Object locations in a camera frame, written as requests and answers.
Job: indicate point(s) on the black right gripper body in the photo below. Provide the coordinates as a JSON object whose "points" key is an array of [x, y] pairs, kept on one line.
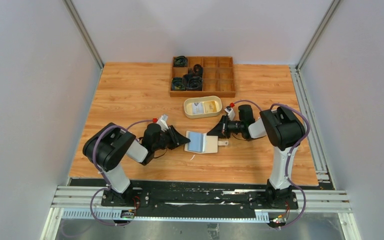
{"points": [[234, 126]]}

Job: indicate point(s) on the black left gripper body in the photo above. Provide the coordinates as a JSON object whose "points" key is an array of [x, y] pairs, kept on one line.
{"points": [[163, 143]]}

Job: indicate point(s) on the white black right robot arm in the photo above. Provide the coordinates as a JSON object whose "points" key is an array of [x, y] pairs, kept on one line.
{"points": [[285, 129]]}

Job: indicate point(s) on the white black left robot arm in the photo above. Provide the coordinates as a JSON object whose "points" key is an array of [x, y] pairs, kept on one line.
{"points": [[106, 149]]}

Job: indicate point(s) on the white card in tray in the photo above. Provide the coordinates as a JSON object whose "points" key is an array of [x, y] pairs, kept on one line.
{"points": [[197, 108]]}

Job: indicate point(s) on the beige oval tray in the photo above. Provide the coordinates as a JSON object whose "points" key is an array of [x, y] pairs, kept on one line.
{"points": [[187, 106]]}

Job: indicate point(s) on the wooden compartment box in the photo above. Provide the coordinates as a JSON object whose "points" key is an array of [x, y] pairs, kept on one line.
{"points": [[218, 77]]}

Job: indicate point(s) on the rolled black belt middle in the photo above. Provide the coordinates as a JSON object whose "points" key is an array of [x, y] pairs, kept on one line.
{"points": [[198, 70]]}

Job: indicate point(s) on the rolled black belt top left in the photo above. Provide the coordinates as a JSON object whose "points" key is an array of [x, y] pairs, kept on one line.
{"points": [[180, 61]]}

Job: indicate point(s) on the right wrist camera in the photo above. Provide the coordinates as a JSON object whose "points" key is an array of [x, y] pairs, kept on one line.
{"points": [[230, 113]]}

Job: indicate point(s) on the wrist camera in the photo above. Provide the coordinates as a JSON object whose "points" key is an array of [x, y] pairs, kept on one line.
{"points": [[162, 122], [230, 113]]}

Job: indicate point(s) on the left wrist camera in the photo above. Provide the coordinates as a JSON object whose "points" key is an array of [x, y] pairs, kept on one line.
{"points": [[162, 122]]}

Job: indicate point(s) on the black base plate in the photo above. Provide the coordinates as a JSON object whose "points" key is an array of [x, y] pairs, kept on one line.
{"points": [[188, 199]]}

